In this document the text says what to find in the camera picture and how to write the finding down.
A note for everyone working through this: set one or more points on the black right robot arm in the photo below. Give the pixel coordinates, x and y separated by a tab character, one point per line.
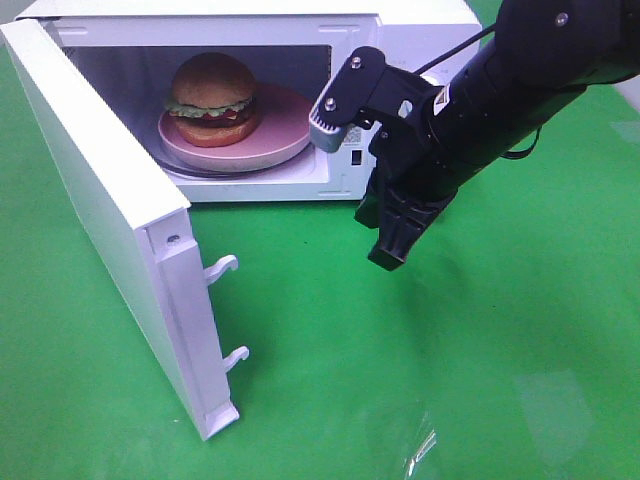
543	55

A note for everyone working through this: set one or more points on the white microwave door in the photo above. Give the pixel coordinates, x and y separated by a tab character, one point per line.
138	222

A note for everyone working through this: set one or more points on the glass microwave turntable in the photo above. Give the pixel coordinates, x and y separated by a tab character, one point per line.
292	163

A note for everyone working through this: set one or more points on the clear plastic film piece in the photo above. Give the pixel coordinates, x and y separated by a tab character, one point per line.
402	442

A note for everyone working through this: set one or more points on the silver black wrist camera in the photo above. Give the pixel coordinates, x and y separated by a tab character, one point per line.
339	105

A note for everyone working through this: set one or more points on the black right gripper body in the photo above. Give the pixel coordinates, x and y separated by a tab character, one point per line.
408	158

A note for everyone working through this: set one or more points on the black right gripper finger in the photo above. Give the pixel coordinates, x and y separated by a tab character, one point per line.
400	221
370	210

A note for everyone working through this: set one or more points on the pink round plate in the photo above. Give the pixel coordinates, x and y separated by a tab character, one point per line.
281	133

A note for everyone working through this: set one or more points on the burger with lettuce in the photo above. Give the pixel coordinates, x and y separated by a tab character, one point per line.
212	100

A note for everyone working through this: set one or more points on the upper white power knob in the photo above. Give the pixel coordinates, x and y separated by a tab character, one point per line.
433	80

